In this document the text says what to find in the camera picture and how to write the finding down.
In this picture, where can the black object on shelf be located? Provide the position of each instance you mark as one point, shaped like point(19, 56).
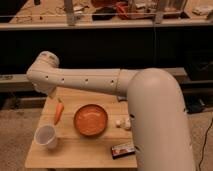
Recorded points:
point(105, 13)

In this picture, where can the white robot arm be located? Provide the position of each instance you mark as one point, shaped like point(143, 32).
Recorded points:
point(156, 107)

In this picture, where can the orange round plate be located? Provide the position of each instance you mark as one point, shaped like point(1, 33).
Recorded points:
point(90, 120)

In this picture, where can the orange carrot-shaped pepper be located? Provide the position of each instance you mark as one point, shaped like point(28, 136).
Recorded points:
point(58, 112)

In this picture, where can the black box on floor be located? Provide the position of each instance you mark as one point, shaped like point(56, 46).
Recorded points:
point(194, 106)

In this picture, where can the white plastic bottle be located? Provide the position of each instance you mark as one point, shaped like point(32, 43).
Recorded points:
point(123, 123)

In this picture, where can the grey metal shelf rail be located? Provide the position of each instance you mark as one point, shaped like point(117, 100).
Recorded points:
point(21, 78)

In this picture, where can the black and white snack box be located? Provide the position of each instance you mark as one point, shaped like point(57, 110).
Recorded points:
point(121, 150)

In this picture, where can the red container on shelf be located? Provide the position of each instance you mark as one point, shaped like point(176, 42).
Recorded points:
point(124, 13)

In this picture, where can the wooden table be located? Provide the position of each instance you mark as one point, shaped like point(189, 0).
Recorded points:
point(73, 150)

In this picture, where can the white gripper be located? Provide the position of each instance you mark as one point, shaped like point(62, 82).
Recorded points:
point(52, 94)

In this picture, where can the white ceramic cup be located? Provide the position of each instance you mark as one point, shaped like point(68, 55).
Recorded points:
point(45, 136)

